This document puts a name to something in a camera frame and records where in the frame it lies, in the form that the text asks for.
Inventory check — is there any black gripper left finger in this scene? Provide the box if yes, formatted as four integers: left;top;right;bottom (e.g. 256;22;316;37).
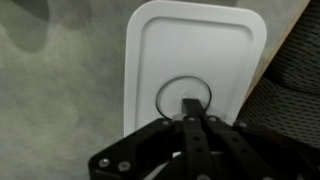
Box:
88;98;213;180

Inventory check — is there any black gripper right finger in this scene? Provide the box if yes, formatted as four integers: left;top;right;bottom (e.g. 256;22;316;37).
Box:
203;116;320;180

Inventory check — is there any white plastic container lid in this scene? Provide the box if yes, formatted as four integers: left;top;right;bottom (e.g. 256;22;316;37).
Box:
124;0;267;135

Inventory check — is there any dark grey fabric sofa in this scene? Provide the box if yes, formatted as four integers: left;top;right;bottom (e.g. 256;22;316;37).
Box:
238;0;320;148

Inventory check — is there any grey top coffee table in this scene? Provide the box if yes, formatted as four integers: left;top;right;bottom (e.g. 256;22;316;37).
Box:
0;0;312;180

